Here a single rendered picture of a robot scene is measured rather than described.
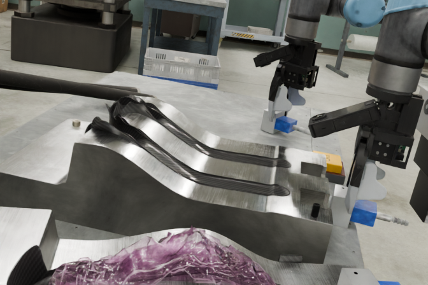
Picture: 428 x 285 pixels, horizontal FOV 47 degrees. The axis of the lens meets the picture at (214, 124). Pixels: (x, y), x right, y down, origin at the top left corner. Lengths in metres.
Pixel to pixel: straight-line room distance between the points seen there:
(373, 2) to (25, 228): 0.76
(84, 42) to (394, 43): 4.03
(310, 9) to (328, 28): 6.27
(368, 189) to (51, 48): 4.12
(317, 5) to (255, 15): 6.05
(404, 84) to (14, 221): 0.57
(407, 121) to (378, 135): 0.05
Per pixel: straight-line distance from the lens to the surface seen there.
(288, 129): 1.23
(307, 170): 0.88
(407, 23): 0.78
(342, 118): 0.82
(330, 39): 7.47
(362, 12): 1.04
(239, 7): 7.18
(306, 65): 1.19
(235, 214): 0.70
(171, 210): 0.71
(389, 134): 0.82
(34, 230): 0.56
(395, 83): 0.79
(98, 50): 4.64
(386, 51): 0.79
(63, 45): 4.71
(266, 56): 1.24
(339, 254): 0.81
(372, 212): 0.88
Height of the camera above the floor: 1.21
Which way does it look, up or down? 19 degrees down
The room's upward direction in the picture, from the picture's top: 9 degrees clockwise
